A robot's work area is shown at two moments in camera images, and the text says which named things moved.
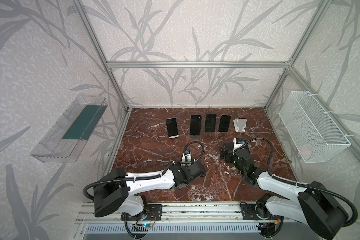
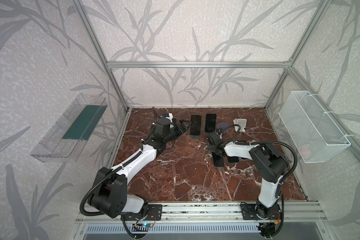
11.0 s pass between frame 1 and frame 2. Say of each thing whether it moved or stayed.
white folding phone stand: stayed
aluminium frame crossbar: stayed
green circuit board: stayed
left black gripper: moved
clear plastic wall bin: stayed
